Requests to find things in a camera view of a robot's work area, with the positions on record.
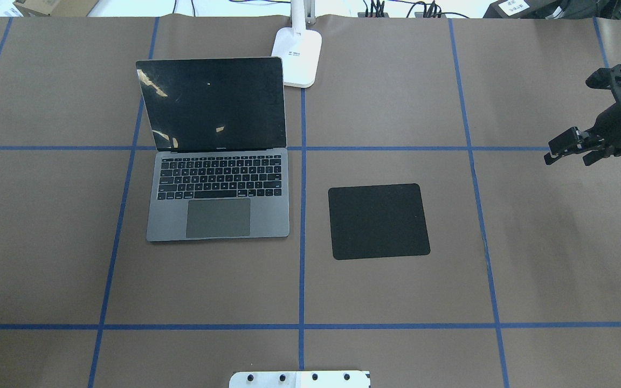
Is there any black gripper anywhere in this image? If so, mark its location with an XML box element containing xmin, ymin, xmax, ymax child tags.
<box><xmin>543</xmin><ymin>64</ymin><xmax>621</xmax><ymax>165</ymax></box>

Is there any black mouse pad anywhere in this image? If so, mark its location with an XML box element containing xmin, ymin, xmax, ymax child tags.
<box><xmin>328</xmin><ymin>183</ymin><xmax>431</xmax><ymax>261</ymax></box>

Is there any grey laptop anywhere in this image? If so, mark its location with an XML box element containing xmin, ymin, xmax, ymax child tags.
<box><xmin>135</xmin><ymin>57</ymin><xmax>291</xmax><ymax>243</ymax></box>

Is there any white desk lamp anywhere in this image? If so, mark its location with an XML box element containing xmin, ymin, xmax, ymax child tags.
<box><xmin>272</xmin><ymin>1</ymin><xmax>322</xmax><ymax>89</ymax></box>

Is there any black device with label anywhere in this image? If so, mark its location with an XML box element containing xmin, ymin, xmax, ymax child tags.
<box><xmin>483</xmin><ymin>0</ymin><xmax>562</xmax><ymax>19</ymax></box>

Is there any right black usb hub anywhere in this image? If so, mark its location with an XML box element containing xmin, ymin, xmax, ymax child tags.
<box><xmin>408</xmin><ymin>1</ymin><xmax>445</xmax><ymax>19</ymax></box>

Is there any black usb hub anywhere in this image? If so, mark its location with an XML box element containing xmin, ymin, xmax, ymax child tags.
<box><xmin>357</xmin><ymin>1</ymin><xmax>389</xmax><ymax>19</ymax></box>
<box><xmin>408</xmin><ymin>1</ymin><xmax>445</xmax><ymax>19</ymax></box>

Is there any left black usb hub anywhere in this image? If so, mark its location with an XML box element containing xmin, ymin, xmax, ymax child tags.
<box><xmin>357</xmin><ymin>1</ymin><xmax>389</xmax><ymax>19</ymax></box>

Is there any cardboard box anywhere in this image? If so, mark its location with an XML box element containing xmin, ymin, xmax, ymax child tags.
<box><xmin>12</xmin><ymin>0</ymin><xmax>99</xmax><ymax>17</ymax></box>

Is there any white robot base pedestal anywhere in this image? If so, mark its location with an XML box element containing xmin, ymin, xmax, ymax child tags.
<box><xmin>229</xmin><ymin>370</ymin><xmax>371</xmax><ymax>387</ymax></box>

